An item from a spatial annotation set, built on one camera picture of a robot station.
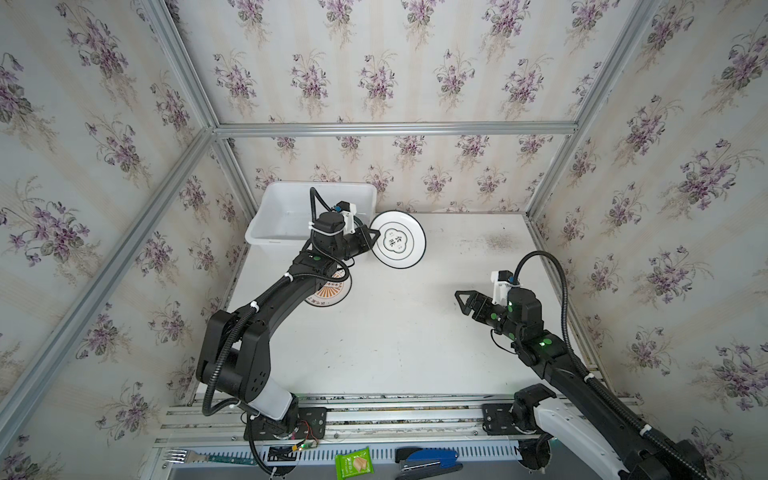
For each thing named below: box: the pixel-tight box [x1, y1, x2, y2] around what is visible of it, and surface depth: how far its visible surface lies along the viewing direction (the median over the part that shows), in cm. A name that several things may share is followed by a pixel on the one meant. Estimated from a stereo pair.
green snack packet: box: [334, 446, 374, 480], surface depth 69 cm
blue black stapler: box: [395, 447, 463, 480], surface depth 68 cm
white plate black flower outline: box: [370, 210, 427, 269], surface depth 86 cm
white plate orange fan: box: [304, 269, 353, 307], surface depth 98 cm
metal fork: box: [164, 450, 209, 464], surface depth 70 cm
